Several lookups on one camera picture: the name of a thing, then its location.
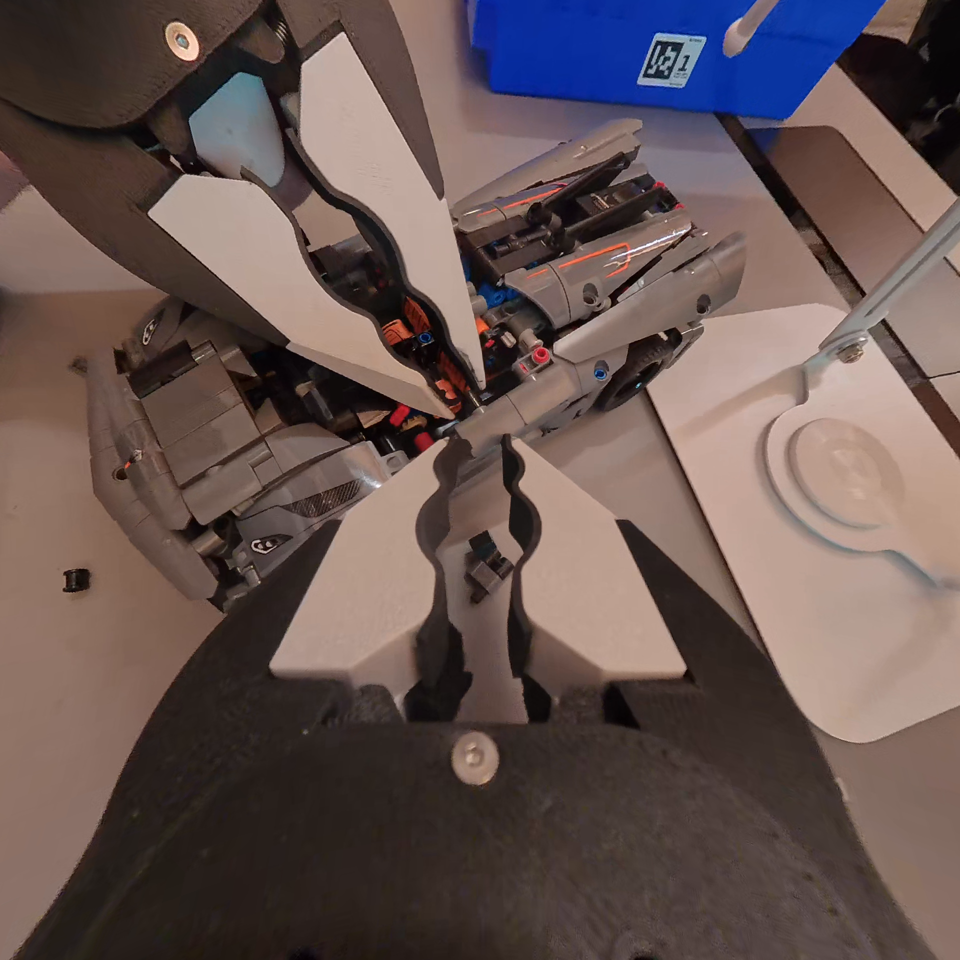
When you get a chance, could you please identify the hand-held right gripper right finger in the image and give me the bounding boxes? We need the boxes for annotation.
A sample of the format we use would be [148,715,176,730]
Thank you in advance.
[501,433,689,710]

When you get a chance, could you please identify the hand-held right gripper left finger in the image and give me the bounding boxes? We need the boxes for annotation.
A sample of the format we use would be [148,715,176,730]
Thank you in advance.
[267,437,453,714]

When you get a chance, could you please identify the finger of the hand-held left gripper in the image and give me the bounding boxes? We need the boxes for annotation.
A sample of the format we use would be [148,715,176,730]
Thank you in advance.
[146,174,460,423]
[279,28,489,393]

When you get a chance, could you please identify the dark grey lego connector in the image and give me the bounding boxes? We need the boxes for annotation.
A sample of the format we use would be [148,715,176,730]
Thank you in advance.
[463,531,517,605]

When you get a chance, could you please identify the grey orange lego car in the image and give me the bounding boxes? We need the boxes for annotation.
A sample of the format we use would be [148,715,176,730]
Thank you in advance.
[86,118,750,612]

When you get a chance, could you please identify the blue storage bin white tag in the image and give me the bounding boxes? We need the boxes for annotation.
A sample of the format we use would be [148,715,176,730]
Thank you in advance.
[468,0,890,151]

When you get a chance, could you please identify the white book stand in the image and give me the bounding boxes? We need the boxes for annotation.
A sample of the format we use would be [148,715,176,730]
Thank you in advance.
[645,0,960,744]

